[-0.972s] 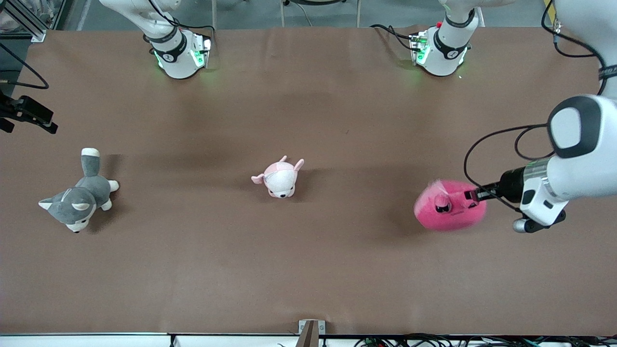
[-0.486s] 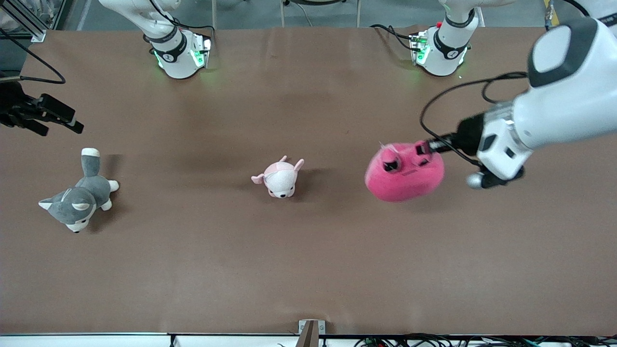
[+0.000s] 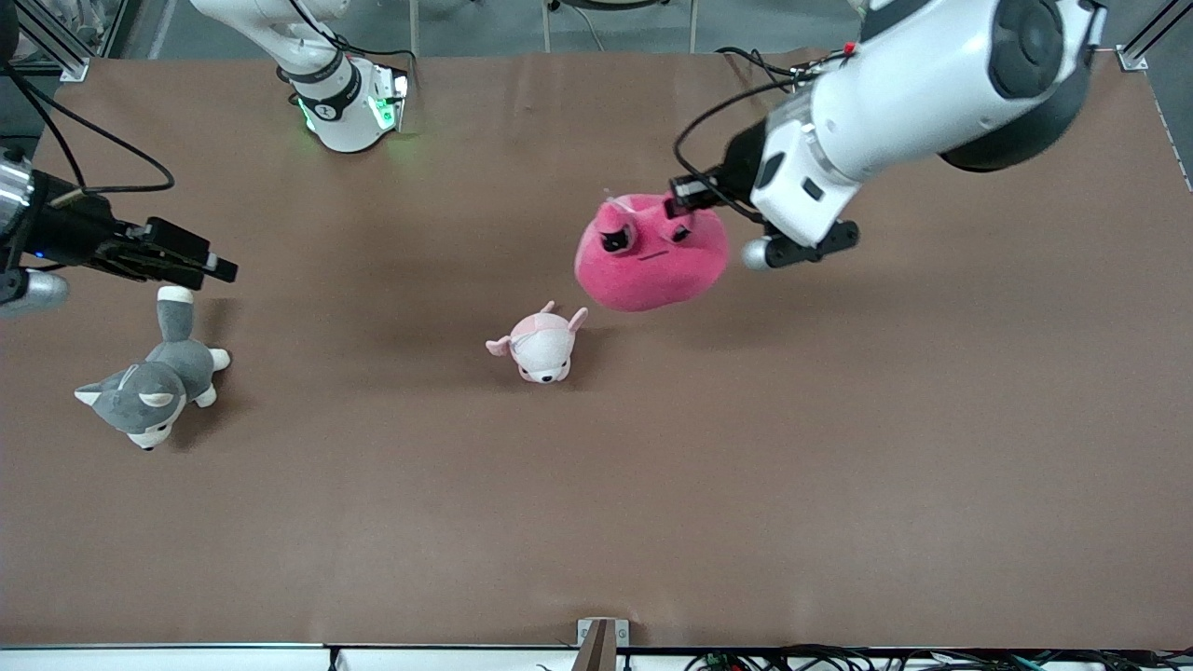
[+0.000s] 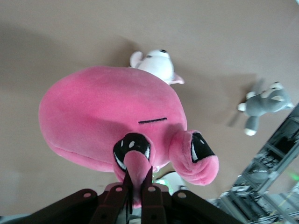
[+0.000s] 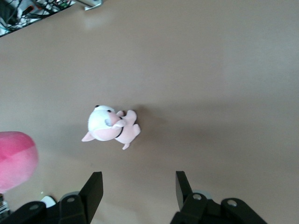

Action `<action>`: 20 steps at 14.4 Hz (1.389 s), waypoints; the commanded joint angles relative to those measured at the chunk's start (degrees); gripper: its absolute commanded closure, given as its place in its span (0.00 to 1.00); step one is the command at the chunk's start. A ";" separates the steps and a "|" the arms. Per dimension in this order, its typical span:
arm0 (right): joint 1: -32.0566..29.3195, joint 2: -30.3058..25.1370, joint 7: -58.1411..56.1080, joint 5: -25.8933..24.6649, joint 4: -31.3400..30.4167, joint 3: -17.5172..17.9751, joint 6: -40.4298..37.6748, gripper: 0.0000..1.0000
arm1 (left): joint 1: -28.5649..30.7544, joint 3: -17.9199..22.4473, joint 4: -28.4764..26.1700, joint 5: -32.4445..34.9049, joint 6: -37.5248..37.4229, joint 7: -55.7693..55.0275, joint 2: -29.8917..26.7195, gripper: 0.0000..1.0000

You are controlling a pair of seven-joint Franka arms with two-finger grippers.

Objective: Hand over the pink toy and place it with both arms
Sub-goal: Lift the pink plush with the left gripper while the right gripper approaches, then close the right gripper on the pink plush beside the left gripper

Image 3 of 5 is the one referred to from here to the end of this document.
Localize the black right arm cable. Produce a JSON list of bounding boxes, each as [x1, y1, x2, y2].
[[0, 58, 176, 195]]

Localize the pale pink plush animal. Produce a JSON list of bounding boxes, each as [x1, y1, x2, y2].
[[486, 300, 589, 385]]

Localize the grey and white plush dog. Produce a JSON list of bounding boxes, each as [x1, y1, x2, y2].
[[75, 286, 231, 451]]

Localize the magenta round plush toy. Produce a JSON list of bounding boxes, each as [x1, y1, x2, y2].
[[575, 193, 730, 313]]

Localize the black arm base cable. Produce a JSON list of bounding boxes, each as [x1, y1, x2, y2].
[[716, 45, 804, 94]]

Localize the white table edge rail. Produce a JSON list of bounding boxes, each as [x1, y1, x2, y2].
[[0, 643, 579, 671]]

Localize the aluminium frame profile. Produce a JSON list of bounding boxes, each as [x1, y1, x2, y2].
[[1117, 0, 1193, 73], [0, 0, 91, 83]]

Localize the brown table cover sheet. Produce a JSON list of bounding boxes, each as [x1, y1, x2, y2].
[[0, 48, 1193, 650]]

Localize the small metal edge bracket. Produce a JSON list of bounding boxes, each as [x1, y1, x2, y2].
[[577, 618, 630, 649]]

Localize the tangled black cables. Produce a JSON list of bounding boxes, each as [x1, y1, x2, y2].
[[685, 643, 1193, 671]]

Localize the brown wooden post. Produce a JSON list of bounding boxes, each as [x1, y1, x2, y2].
[[571, 620, 618, 671]]

